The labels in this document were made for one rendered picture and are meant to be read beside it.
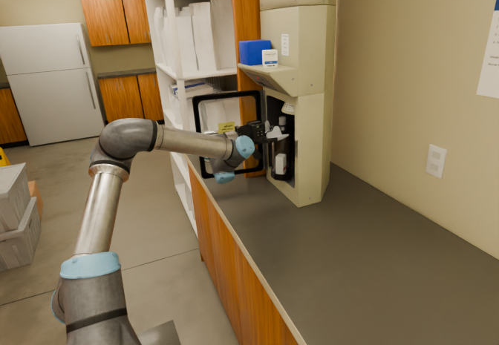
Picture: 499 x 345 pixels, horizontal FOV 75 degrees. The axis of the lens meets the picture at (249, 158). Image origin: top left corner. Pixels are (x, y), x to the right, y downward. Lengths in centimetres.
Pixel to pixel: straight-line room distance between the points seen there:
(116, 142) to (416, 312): 93
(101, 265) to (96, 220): 22
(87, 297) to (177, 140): 49
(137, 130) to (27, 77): 515
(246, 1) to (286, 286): 112
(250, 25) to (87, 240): 106
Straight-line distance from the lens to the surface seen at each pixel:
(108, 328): 77
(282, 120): 137
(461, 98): 129
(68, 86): 602
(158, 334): 99
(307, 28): 122
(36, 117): 618
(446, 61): 132
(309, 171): 135
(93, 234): 96
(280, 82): 118
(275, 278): 107
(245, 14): 152
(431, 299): 110
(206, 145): 106
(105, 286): 78
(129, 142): 98
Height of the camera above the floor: 167
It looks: 23 degrees down
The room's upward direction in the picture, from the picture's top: 3 degrees counter-clockwise
